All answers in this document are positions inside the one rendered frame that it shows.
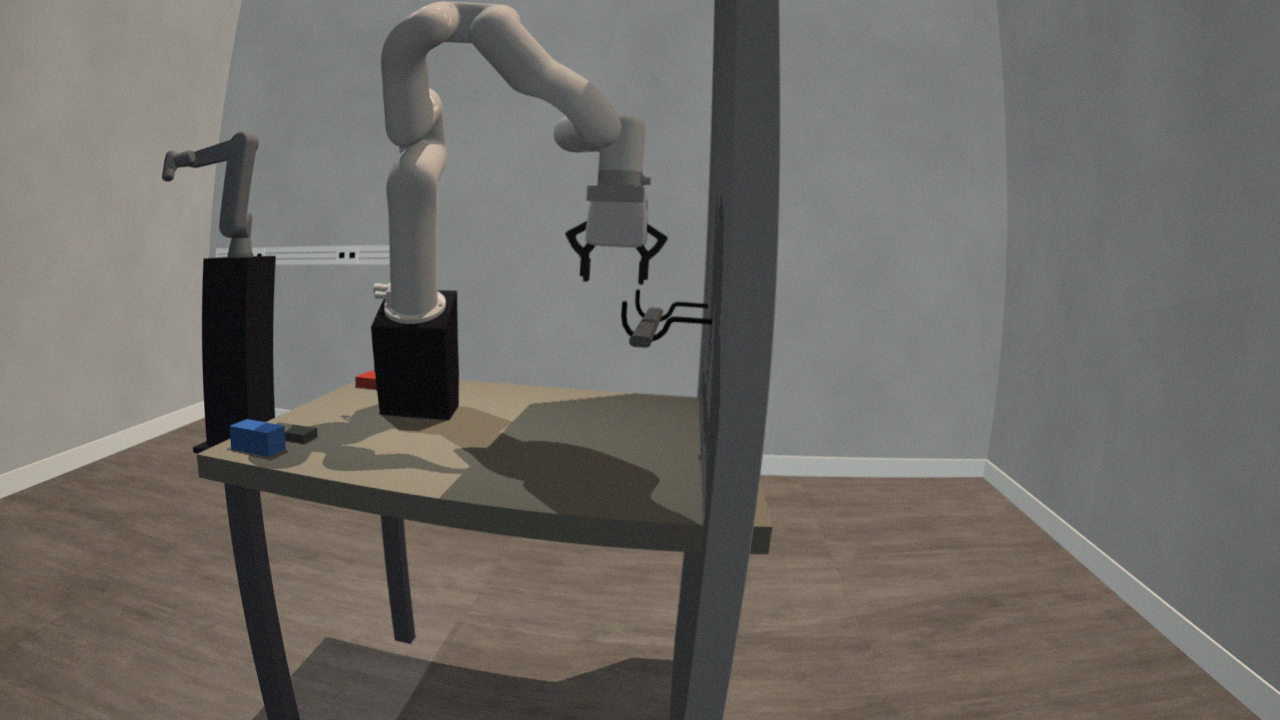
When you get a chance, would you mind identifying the blue rectangular block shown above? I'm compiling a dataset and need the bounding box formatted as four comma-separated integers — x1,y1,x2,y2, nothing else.
230,419,285,457

